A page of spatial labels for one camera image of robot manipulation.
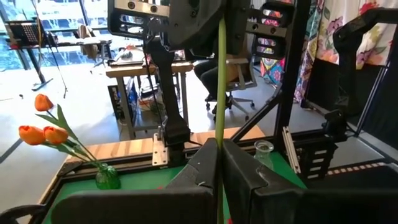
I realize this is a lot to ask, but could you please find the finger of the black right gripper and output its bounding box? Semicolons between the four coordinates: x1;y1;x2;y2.
169;0;226;58
226;0;249;55

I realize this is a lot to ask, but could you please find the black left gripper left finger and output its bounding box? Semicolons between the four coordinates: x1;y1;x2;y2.
51;139;218;224

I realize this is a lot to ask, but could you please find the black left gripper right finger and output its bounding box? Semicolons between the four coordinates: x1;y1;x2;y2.
223;139;398;224

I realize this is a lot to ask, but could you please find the green glass vase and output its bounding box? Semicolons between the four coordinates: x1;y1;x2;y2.
95;163;121;190

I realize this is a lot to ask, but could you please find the clear glass vase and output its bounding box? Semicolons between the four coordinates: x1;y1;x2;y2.
253;139;275;170

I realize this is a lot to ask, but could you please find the green table mat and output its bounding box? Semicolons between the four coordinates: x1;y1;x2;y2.
42;151;307;224

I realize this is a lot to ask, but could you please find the grey swivel chair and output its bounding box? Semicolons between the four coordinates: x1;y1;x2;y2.
203;57;259;122

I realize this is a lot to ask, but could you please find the person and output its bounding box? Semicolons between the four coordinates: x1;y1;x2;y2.
193;37;249;114

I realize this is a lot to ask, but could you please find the wooden workbench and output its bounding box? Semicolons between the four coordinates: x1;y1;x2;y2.
104;60;194;141

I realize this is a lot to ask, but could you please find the tan jacket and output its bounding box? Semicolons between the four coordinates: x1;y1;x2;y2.
76;24;100;60

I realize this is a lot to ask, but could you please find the floral patterned curtain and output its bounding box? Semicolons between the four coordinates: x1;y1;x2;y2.
259;0;398;103

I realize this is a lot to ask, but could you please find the black standing desk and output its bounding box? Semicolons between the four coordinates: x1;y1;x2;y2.
4;20;113;93

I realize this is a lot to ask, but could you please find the white aluminium rail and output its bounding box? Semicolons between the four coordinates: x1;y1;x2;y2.
281;126;303;175

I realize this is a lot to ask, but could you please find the silver mounting bracket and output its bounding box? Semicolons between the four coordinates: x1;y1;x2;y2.
151;133;170;167

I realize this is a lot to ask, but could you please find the black frame post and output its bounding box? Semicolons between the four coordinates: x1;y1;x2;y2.
273;0;312;150

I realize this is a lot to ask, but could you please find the black frame brace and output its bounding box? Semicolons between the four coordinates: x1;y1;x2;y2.
231;90;282;144

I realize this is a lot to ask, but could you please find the black table handle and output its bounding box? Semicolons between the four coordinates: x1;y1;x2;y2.
0;203;47;224

